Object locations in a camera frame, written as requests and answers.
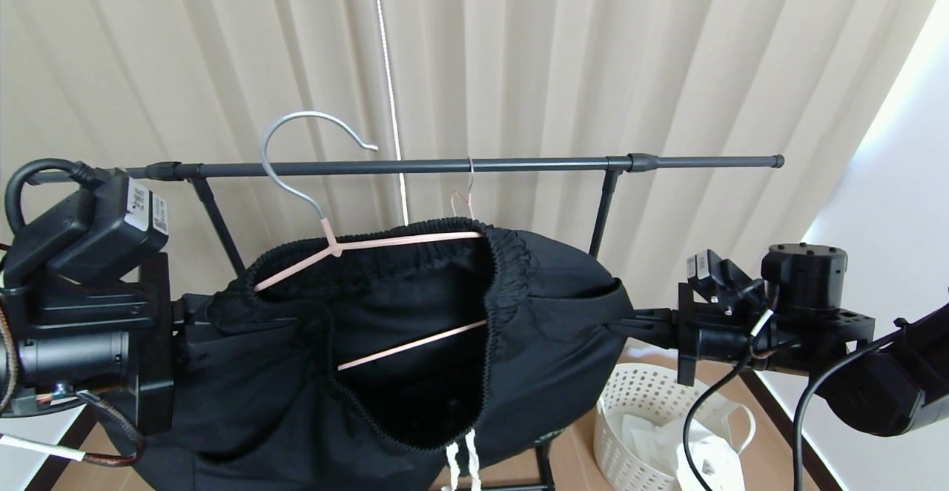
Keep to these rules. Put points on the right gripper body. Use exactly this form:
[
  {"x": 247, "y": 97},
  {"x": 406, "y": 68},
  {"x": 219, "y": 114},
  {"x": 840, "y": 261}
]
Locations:
[{"x": 719, "y": 339}]

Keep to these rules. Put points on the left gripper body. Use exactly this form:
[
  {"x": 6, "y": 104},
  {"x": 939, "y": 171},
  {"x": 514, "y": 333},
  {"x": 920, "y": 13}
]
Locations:
[{"x": 156, "y": 357}]

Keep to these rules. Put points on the black shorts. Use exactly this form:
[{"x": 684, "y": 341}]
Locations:
[{"x": 259, "y": 387}]

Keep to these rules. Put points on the white garment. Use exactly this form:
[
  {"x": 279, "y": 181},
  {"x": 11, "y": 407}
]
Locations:
[{"x": 697, "y": 454}]

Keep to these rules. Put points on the pink clothes hanger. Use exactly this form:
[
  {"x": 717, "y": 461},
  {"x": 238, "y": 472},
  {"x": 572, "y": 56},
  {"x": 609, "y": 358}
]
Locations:
[
  {"x": 400, "y": 241},
  {"x": 471, "y": 179}
]

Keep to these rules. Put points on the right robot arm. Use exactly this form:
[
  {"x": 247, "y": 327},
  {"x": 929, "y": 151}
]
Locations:
[{"x": 890, "y": 380}]

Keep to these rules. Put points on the white laundry basket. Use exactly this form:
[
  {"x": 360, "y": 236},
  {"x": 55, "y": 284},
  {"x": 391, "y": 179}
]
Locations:
[{"x": 637, "y": 394}]

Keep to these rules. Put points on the black clothes rack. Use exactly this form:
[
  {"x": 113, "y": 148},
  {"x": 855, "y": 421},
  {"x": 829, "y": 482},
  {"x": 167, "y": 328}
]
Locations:
[{"x": 556, "y": 164}]

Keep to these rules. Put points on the beige curtain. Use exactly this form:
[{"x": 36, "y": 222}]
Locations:
[{"x": 593, "y": 53}]

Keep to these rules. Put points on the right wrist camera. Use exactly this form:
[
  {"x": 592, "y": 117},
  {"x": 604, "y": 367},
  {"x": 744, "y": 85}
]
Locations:
[{"x": 712, "y": 268}]

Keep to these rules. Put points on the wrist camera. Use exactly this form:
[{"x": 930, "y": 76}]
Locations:
[
  {"x": 712, "y": 268},
  {"x": 96, "y": 231}
]

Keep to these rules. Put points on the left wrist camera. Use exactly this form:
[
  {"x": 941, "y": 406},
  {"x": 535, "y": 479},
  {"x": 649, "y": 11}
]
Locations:
[{"x": 96, "y": 231}]

